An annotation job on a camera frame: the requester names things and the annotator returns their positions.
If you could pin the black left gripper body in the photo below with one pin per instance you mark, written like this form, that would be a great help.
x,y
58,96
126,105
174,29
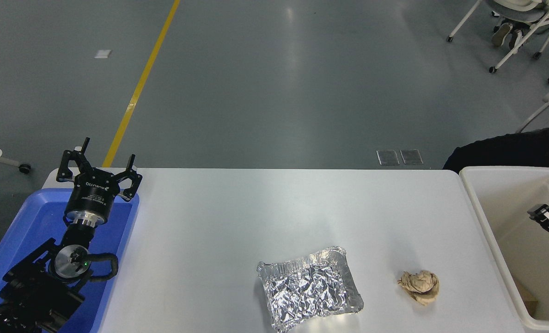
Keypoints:
x,y
92,194

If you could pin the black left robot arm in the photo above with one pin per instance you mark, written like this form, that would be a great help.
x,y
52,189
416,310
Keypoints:
x,y
34,286

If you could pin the large pale plastic bin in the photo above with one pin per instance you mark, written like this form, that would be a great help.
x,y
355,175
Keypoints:
x,y
510,222

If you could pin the person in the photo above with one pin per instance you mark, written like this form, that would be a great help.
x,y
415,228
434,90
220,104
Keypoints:
x,y
510,150

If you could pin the blue plastic tray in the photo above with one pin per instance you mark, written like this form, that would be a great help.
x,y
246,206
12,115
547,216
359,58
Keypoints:
x,y
25,217

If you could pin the grey floor socket plate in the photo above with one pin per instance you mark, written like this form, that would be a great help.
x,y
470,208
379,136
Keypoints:
x,y
411,157
387,157

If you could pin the crumpled tan paper ball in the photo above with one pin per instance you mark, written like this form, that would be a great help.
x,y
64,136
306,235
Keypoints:
x,y
420,286

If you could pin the seated person's legs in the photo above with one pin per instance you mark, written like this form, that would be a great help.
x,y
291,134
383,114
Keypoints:
x,y
501,32

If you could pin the white wheeled chair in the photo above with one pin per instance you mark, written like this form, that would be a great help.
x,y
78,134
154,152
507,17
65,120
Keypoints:
x,y
540,14

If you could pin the crumpled silver foil tray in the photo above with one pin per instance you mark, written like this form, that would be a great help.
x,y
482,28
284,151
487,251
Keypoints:
x,y
309,289

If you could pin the white chair frame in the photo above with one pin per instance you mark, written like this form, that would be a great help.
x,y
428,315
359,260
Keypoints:
x,y
545,101

